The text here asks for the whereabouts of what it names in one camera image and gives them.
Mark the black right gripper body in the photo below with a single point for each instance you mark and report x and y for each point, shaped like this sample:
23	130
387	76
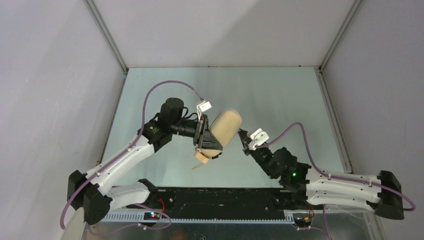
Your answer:
249	151

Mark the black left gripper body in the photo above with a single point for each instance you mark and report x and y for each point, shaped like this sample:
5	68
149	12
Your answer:
202	133

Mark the beige umbrella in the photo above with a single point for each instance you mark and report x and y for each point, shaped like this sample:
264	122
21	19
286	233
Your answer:
224	128

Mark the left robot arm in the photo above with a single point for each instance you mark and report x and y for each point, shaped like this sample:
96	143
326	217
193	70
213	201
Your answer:
95	192

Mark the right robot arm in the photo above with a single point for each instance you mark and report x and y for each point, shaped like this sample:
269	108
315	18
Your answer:
379	193

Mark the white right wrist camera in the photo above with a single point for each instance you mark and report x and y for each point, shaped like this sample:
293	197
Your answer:
257	137

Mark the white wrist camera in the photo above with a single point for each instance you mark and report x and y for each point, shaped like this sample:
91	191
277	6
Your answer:
203	106
257	137

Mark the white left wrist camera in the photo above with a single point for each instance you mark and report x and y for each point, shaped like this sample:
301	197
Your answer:
203	106

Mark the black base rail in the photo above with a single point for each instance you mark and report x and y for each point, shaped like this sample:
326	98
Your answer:
224	203

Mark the aluminium frame rail right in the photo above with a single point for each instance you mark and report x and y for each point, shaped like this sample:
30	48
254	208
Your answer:
330	106

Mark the aluminium frame rail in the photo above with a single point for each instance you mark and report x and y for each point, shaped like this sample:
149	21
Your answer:
106	34
330	106

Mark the grey slotted cable duct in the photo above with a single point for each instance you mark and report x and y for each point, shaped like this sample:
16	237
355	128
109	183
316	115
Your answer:
146	217

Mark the aluminium frame rail left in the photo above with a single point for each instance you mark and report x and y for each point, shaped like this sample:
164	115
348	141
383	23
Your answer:
106	34

